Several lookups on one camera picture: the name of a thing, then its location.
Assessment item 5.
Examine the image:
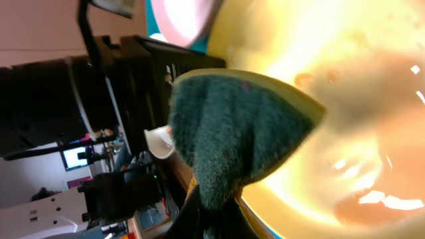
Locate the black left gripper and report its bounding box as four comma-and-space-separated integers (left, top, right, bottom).
1, 36, 226, 156

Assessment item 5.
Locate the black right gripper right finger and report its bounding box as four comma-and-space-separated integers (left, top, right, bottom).
216, 198, 260, 239

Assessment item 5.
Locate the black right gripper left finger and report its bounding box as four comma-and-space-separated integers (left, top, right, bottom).
164, 185, 204, 239

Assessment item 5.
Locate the white plate with thin smear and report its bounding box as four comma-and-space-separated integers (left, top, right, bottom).
151, 0, 223, 47

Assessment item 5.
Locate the green yellow sponge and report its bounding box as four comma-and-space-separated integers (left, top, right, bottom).
169, 68, 325, 212

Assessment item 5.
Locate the yellow plate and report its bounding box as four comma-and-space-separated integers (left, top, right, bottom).
208, 0, 424, 238

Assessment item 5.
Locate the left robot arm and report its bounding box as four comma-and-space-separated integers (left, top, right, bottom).
1, 36, 226, 238

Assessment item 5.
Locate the blue plastic tray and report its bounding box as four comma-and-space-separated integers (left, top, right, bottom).
144, 0, 209, 53

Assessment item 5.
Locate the white plate with orange stain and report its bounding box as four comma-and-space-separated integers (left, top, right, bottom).
144, 125, 175, 159

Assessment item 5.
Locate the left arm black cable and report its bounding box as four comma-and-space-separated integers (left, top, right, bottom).
76, 0, 100, 67

